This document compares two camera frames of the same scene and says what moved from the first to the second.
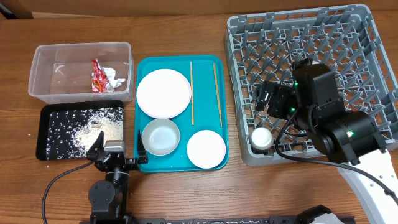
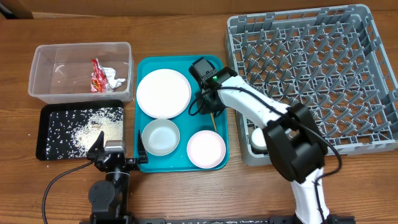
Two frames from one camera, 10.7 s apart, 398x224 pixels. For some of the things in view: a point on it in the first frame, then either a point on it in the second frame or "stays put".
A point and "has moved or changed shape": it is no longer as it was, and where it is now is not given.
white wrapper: (113, 83) stays put
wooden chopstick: (217, 96) has moved or changed shape
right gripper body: (272, 101) → (207, 101)
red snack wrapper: (99, 81) stays put
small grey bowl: (161, 137) stays put
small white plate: (206, 149) stays put
